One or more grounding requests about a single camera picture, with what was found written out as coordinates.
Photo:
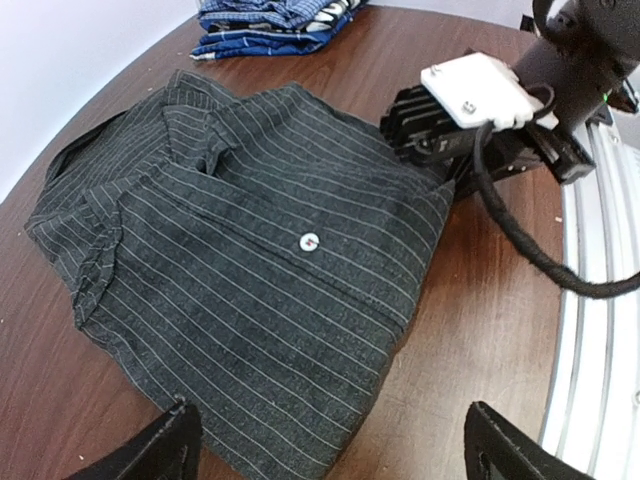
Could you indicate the dark pinstriped long sleeve shirt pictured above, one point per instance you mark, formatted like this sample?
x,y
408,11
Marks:
x,y
261,256

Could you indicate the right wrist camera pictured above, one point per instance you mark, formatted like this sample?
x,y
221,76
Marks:
x,y
438,119

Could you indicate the navy shirt white print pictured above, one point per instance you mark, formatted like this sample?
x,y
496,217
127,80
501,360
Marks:
x,y
252,42

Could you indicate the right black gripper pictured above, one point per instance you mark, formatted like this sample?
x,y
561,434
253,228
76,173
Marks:
x,y
584,53

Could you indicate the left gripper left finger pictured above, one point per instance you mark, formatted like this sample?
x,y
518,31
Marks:
x,y
167,448

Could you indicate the blue checkered shirt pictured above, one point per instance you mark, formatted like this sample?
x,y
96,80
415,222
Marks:
x,y
283,15

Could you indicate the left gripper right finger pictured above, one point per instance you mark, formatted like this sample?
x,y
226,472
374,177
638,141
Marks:
x,y
496,449

